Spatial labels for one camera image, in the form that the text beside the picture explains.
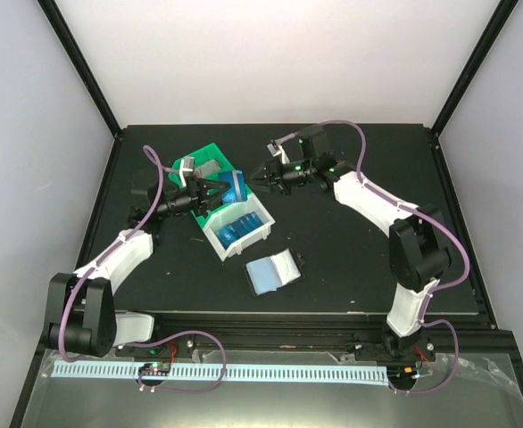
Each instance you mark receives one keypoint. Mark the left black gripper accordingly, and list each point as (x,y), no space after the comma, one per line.
(198,190)

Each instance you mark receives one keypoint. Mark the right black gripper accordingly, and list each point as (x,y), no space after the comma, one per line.
(277,178)

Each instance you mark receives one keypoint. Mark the blue credit card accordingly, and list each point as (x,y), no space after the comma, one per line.
(237,191)

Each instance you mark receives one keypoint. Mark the green double compartment bin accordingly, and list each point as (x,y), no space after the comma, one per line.
(213,152)

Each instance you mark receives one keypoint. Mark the white plastic card bin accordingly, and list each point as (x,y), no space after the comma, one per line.
(232,213)

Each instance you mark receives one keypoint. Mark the clear sleeve card holder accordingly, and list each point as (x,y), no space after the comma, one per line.
(274,272)

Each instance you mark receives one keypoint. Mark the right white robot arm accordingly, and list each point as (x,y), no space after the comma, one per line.
(418,254)

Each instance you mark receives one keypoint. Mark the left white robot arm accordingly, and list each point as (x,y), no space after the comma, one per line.
(80,316)

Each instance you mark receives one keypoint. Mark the red and white cards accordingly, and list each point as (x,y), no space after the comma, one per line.
(208,168)

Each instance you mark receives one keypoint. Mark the blue cards in bin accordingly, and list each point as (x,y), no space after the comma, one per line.
(232,232)

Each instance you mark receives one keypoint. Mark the left circuit board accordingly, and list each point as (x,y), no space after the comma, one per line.
(154,369)

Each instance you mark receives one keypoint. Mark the circuit board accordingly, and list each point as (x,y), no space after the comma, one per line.
(154,369)
(409,372)

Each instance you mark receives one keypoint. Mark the right circuit board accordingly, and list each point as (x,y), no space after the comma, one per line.
(409,372)

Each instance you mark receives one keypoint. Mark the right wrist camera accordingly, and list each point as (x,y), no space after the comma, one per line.
(277,151)

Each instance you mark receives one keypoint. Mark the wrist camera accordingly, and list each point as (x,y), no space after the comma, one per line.
(277,151)
(186,166)

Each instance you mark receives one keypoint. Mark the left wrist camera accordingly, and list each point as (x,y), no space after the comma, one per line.
(186,166)

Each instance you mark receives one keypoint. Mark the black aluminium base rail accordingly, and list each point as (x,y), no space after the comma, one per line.
(476,334)

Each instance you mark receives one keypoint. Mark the white slotted cable duct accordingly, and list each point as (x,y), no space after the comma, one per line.
(250,373)

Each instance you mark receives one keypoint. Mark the left black frame post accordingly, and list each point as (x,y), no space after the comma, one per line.
(71,47)

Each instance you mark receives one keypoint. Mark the black frame post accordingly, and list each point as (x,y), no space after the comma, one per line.
(71,47)
(489,35)

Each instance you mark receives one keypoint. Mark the right black frame post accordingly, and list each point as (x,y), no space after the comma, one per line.
(489,35)

